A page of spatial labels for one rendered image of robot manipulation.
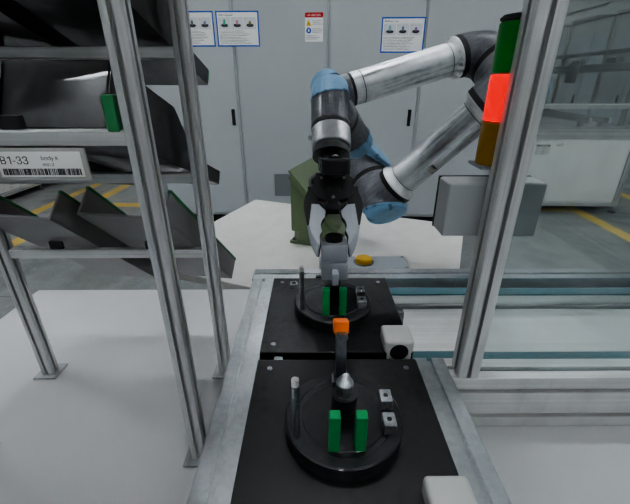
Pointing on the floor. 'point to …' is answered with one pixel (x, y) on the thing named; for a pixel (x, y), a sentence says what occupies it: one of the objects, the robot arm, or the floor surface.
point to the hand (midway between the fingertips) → (334, 248)
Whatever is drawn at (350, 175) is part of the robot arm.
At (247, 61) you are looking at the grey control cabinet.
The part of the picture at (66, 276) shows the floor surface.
